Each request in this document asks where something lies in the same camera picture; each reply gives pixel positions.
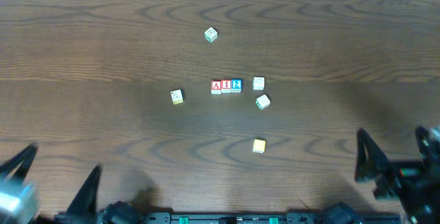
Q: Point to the green-edged wooden block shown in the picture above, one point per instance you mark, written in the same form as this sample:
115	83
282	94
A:
263	102
211	34

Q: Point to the red letter I block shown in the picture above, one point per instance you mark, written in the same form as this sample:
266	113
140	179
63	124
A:
226	86

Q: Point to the blue-edged wooden block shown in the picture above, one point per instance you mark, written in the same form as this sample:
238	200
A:
258	83

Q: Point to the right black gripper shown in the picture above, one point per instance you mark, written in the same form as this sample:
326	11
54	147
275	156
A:
401	173

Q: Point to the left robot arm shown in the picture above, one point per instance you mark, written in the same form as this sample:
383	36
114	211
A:
119	208

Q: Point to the far green-edged wooden block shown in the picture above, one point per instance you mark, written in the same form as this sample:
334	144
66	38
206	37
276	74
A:
211	34

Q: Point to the yellow wooden block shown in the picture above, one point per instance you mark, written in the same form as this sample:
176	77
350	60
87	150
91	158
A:
259	146

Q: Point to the blue number 2 block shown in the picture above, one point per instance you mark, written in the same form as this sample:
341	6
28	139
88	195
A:
236	85

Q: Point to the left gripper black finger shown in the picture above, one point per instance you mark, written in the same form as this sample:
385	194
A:
16	168
85	202

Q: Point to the red letter A block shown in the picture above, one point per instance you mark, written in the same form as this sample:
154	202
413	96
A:
216	87

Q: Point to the yellow-edged butterfly block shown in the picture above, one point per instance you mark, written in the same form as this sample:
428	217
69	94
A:
177	96

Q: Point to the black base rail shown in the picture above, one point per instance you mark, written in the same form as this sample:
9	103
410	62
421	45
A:
168	218

